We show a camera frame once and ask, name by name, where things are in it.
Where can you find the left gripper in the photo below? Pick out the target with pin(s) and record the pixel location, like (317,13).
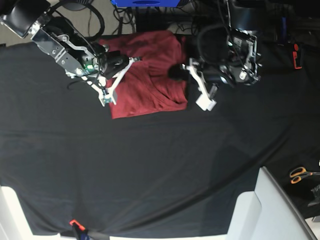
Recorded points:
(211,76)

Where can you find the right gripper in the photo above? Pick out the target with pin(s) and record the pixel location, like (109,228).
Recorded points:
(103,69)

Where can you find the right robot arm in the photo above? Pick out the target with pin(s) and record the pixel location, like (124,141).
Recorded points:
(81,57)

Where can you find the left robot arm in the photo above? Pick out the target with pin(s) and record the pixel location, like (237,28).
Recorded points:
(233,63)

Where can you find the blue box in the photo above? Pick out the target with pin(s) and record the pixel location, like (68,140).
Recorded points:
(145,3)

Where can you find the orange black clamp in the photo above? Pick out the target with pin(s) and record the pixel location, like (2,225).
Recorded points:
(297,56)

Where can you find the black table cloth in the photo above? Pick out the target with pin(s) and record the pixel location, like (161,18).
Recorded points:
(164,175)

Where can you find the blue clamp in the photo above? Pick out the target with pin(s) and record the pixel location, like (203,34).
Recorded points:
(80,232)

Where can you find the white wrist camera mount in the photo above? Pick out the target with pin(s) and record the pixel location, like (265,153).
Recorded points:
(205,103)

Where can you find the yellow handled scissors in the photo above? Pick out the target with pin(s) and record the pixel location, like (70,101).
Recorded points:
(301,173)

